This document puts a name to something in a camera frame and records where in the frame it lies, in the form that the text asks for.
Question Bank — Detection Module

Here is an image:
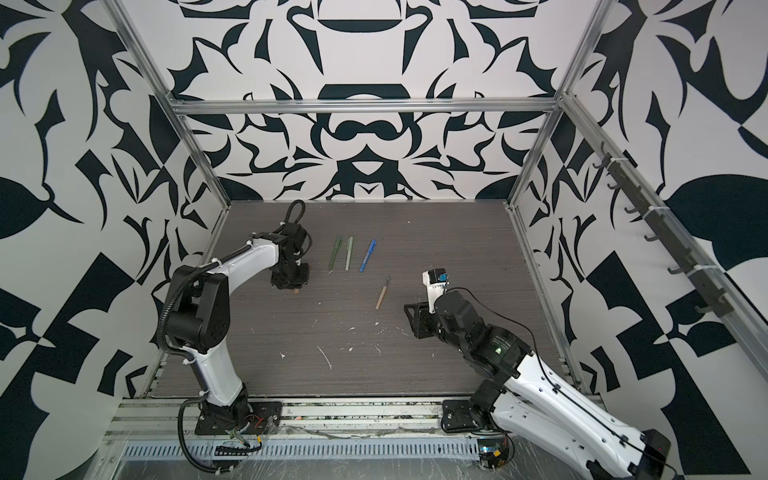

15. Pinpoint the green pen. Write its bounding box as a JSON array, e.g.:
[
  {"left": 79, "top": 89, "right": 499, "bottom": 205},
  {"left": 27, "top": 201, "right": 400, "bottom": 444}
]
[
  {"left": 328, "top": 235, "right": 343, "bottom": 271},
  {"left": 344, "top": 236, "right": 354, "bottom": 271}
]

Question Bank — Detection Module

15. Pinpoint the blue pen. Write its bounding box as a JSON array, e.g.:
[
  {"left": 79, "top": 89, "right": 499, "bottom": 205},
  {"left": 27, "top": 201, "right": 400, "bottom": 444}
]
[{"left": 359, "top": 239, "right": 377, "bottom": 273}]

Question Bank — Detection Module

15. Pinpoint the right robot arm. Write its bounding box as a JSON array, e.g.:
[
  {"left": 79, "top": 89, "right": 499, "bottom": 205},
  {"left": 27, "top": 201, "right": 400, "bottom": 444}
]
[{"left": 404, "top": 291, "right": 680, "bottom": 479}]

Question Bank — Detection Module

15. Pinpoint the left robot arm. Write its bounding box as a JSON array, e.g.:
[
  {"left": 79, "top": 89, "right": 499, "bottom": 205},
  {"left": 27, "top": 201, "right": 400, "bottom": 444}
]
[{"left": 155, "top": 213, "right": 312, "bottom": 475}]

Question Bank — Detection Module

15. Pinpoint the tan pen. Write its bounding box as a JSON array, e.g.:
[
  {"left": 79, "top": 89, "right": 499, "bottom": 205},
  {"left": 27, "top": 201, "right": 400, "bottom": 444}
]
[{"left": 375, "top": 276, "right": 391, "bottom": 310}]

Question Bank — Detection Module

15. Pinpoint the green lit circuit board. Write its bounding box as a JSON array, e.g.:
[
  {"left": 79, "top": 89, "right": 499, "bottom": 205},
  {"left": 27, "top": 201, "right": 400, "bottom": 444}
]
[{"left": 477, "top": 436, "right": 514, "bottom": 470}]

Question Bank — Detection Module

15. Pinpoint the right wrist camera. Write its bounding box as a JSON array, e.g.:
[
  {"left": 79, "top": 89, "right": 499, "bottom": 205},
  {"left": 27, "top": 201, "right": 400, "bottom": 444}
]
[{"left": 422, "top": 268, "right": 449, "bottom": 314}]

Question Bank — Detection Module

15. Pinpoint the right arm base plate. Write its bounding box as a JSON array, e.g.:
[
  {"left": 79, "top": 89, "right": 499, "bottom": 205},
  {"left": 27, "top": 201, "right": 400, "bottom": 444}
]
[{"left": 440, "top": 400, "right": 497, "bottom": 434}]

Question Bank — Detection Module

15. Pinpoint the white cable duct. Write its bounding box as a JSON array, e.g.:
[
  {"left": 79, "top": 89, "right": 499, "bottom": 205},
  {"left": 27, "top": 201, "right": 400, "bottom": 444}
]
[{"left": 119, "top": 436, "right": 484, "bottom": 462}]

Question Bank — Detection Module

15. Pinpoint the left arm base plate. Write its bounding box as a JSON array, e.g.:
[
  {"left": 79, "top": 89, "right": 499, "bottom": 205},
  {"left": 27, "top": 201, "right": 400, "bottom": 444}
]
[{"left": 195, "top": 401, "right": 283, "bottom": 436}]

